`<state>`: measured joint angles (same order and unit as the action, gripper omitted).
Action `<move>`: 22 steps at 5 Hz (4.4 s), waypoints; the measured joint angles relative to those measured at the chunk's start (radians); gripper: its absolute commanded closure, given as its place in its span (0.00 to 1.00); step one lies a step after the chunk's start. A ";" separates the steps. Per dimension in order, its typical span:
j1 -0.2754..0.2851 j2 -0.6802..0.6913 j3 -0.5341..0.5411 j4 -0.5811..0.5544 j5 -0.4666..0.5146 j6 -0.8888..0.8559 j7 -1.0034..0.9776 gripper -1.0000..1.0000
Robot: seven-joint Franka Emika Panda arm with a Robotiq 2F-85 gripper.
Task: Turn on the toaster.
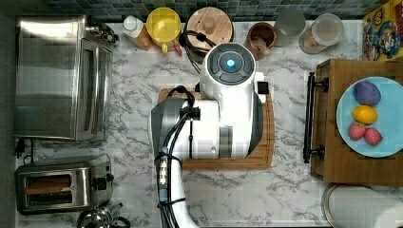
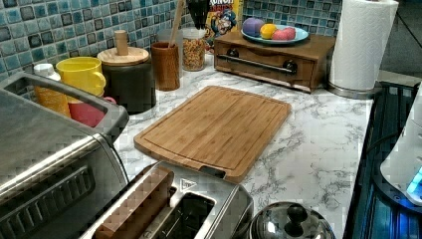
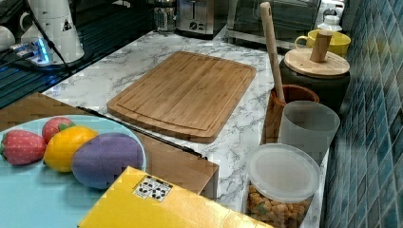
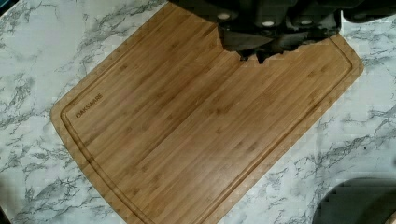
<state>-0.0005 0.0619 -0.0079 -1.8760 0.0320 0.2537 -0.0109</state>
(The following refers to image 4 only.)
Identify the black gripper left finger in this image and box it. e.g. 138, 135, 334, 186
218, 26, 275, 61

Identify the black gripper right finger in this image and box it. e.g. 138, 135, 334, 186
255, 29, 339, 63

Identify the bamboo cutting board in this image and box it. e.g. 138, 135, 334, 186
50, 4, 363, 224

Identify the dark round jar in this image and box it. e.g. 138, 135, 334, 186
312, 178, 396, 224

